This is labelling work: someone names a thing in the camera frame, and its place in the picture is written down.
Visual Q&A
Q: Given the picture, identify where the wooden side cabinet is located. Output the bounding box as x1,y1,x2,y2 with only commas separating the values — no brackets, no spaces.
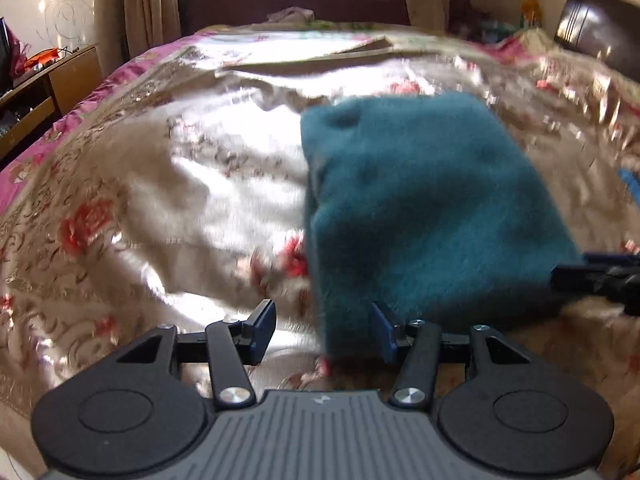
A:
0,42,103,161

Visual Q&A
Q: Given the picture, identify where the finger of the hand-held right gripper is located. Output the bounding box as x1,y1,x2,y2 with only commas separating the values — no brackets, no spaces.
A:
618,167,640,197
550,252,640,317

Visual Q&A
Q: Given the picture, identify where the floral satin bed cover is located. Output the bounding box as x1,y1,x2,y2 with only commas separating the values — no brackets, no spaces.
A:
0,20,640,480

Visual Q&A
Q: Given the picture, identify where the pile of colourful clothes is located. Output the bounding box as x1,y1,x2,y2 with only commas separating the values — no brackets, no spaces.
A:
450,0,523,43

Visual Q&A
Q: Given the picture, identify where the orange tool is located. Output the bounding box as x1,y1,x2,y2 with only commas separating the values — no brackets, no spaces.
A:
24,49,60,68

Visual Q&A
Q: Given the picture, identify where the dark wooden headboard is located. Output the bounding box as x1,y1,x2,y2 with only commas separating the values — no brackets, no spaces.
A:
554,0,640,83

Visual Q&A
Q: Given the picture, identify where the teal fuzzy towel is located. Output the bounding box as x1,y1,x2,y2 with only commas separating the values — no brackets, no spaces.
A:
300,91,585,365

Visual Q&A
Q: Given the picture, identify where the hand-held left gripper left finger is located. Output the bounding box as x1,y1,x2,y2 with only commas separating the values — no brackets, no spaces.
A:
116,299,277,410

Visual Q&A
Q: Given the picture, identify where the pale crumpled cloth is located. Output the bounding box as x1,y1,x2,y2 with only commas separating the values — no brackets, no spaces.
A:
266,6,316,23

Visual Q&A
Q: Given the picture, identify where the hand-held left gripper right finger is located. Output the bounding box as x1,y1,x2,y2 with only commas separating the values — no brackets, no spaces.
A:
370,302,532,408

